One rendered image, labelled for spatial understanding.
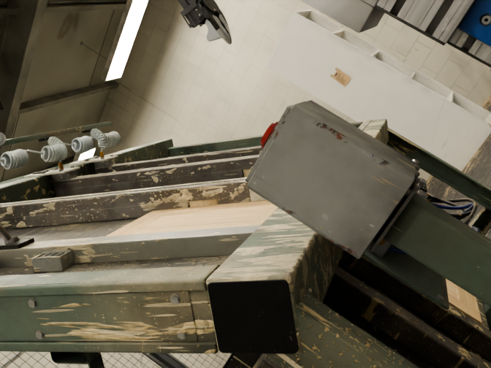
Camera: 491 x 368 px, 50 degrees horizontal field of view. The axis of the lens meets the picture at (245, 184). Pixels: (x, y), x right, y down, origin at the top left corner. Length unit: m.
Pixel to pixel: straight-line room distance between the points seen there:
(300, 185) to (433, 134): 4.44
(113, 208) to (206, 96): 5.69
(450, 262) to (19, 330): 0.65
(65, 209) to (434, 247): 1.14
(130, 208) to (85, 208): 0.14
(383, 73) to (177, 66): 3.19
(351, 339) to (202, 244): 0.38
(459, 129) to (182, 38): 3.78
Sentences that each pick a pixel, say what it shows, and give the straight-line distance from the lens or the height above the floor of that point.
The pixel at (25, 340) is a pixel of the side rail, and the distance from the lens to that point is 0.93.
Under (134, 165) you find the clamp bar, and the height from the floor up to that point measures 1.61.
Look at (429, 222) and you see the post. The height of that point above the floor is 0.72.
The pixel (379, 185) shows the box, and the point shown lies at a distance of 0.63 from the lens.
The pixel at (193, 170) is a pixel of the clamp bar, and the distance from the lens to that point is 1.87.
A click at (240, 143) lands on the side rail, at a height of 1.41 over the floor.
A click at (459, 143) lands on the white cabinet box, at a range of 5.07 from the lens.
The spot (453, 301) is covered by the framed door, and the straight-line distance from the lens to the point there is 1.80.
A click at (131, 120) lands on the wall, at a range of 7.80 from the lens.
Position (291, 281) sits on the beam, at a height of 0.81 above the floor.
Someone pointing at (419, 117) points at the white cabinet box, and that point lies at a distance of 5.03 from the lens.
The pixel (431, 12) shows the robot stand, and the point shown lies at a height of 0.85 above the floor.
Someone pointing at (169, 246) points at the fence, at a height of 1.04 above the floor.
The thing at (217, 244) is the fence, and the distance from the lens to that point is 0.98.
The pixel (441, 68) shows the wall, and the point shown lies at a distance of 6.36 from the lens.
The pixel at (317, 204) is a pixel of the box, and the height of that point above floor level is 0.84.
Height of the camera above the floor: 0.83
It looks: 9 degrees up
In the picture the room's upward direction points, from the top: 57 degrees counter-clockwise
